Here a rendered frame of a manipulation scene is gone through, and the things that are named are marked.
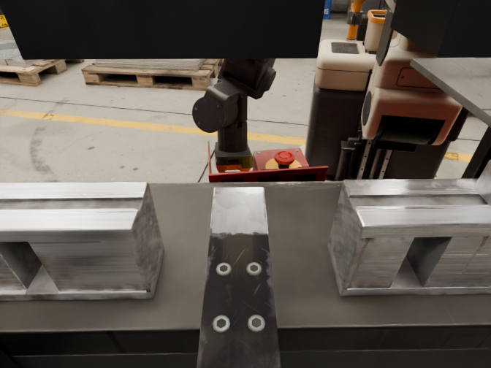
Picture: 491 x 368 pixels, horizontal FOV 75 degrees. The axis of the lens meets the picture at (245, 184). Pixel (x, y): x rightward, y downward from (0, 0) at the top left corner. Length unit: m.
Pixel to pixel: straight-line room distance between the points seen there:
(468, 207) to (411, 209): 0.05
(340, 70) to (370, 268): 0.99
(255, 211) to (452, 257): 0.18
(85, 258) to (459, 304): 0.34
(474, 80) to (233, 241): 0.40
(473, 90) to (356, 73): 0.80
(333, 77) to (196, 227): 0.95
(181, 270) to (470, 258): 0.26
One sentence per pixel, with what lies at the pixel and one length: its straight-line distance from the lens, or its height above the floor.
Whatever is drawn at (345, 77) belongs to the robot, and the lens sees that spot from 1.24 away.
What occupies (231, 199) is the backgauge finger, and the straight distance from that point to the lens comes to 0.21.
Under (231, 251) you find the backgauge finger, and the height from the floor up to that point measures 1.00.
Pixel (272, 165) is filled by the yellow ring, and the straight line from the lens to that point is 0.64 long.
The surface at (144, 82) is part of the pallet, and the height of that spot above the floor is 0.05.
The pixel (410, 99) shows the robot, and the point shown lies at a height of 0.80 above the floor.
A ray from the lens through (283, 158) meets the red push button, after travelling 0.61.
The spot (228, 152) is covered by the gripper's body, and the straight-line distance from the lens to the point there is 0.59.
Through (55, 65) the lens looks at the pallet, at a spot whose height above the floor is 0.09.
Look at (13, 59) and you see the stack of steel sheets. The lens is 3.93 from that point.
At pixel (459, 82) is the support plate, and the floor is 1.00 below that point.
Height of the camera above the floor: 1.15
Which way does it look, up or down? 38 degrees down
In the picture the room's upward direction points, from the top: straight up
